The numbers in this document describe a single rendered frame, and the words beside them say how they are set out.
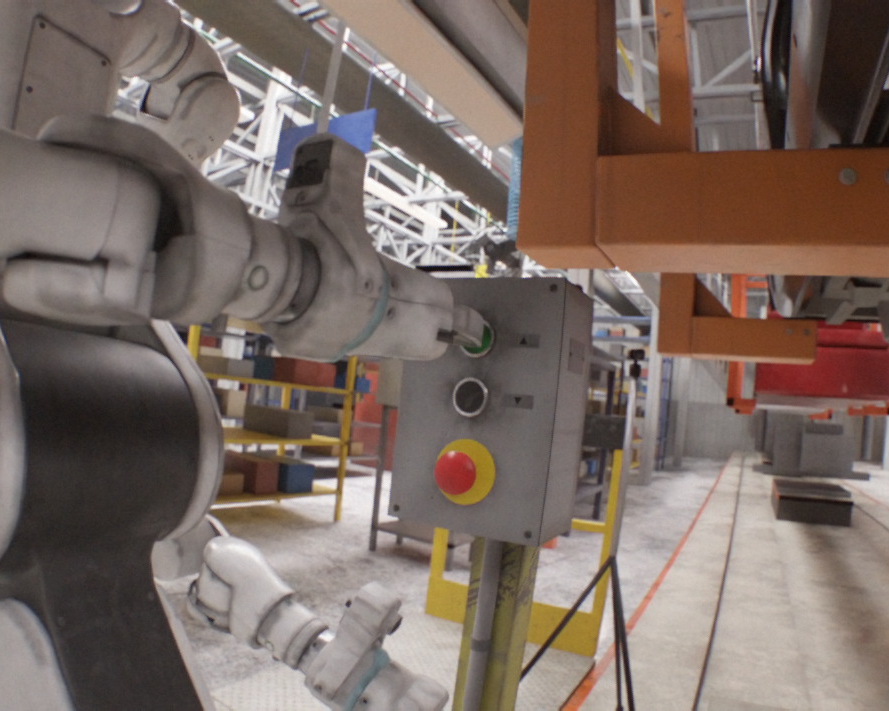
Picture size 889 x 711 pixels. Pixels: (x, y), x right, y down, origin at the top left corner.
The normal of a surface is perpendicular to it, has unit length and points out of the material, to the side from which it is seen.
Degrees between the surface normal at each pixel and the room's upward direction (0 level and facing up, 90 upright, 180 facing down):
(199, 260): 104
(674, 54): 90
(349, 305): 137
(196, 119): 123
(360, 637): 81
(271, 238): 62
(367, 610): 89
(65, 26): 76
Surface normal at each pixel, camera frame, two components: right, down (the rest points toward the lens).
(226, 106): 0.87, 0.36
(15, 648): -0.22, -0.31
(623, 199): -0.52, -0.14
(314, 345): 0.67, 0.55
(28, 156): 0.52, -0.19
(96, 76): 0.93, -0.18
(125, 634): 0.85, -0.46
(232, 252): 0.83, 0.14
